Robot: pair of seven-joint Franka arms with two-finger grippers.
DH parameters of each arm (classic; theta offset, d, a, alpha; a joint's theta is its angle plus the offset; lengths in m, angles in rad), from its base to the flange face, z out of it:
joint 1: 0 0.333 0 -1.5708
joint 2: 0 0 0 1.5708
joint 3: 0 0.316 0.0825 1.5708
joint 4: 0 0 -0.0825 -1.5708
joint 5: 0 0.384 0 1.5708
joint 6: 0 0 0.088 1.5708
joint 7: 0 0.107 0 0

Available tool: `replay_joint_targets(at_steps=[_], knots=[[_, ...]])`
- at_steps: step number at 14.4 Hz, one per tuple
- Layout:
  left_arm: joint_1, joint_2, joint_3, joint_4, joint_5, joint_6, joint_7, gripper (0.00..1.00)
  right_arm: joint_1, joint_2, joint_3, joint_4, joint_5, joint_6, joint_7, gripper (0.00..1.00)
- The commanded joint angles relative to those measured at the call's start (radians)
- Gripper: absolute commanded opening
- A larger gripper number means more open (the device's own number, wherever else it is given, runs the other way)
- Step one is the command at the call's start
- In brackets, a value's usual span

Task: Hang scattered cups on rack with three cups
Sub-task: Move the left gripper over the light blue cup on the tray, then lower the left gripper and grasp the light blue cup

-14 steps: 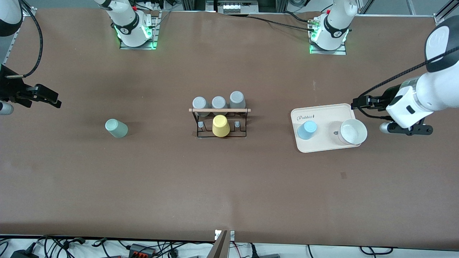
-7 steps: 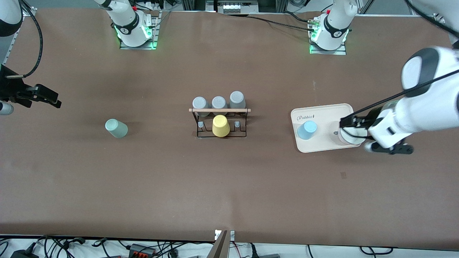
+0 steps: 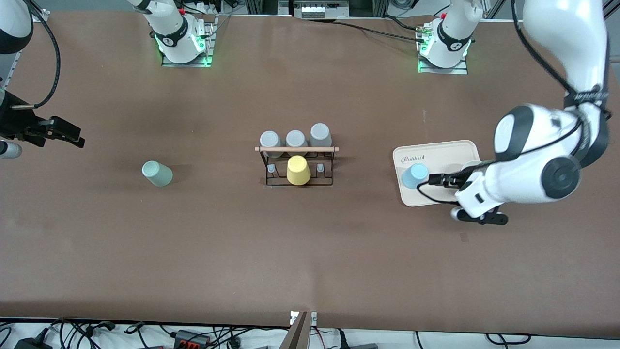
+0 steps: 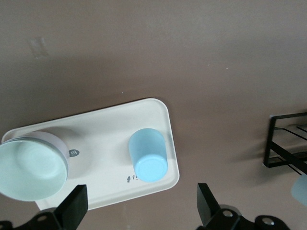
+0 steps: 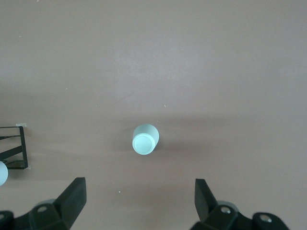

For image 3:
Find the yellow cup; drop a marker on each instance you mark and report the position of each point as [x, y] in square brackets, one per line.
[298, 172]

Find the grey camera mount wedge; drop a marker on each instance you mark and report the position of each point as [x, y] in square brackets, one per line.
[298, 334]

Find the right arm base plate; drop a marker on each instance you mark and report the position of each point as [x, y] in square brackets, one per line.
[186, 64]

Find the beige tray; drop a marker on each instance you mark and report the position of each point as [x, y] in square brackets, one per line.
[436, 155]

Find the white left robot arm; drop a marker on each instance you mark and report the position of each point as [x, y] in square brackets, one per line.
[557, 29]

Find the small white bracket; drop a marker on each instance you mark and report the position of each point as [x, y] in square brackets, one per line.
[314, 319]

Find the grey cup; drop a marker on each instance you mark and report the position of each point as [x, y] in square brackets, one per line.
[320, 134]
[271, 139]
[296, 138]

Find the light blue cup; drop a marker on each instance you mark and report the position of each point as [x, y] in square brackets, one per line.
[414, 177]

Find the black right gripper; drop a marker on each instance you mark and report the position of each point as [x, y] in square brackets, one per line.
[14, 122]

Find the black box orange connectors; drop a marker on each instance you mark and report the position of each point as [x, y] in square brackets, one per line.
[186, 335]

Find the pale green cup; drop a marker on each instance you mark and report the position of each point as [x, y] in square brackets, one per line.
[157, 174]

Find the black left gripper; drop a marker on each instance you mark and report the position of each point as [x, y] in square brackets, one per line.
[454, 180]

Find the black power adapter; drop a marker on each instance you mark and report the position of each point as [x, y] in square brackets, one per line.
[31, 345]

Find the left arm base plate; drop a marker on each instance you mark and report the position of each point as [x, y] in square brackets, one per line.
[460, 70]

